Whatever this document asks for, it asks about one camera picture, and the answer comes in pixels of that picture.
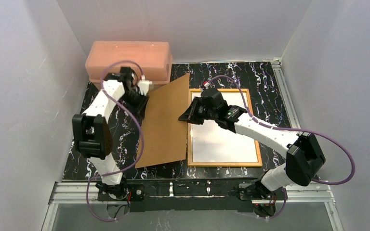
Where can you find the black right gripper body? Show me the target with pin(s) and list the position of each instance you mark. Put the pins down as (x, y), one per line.
(196, 110)

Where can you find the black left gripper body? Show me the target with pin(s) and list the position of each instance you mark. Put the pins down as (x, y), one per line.
(139, 101)

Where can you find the sky and building photo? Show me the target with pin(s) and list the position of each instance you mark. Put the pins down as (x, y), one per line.
(223, 143)

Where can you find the brown frame backing board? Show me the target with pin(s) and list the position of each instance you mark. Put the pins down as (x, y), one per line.
(165, 136)

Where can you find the yellow wooden picture frame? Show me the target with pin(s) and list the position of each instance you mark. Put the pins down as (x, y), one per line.
(223, 164)

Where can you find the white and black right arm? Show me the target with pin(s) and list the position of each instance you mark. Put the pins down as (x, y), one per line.
(302, 152)

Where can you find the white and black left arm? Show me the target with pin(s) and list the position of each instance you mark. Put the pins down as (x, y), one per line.
(92, 135)

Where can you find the pink plastic storage box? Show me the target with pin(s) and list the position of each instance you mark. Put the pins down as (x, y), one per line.
(154, 58)

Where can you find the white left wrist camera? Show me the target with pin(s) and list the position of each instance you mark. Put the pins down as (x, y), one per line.
(143, 85)

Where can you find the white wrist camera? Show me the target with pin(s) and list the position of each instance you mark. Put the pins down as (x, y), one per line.
(143, 85)
(205, 85)

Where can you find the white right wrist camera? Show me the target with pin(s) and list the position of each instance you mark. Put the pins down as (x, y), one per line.
(205, 85)

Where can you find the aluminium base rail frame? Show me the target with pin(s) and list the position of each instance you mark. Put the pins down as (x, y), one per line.
(311, 208)

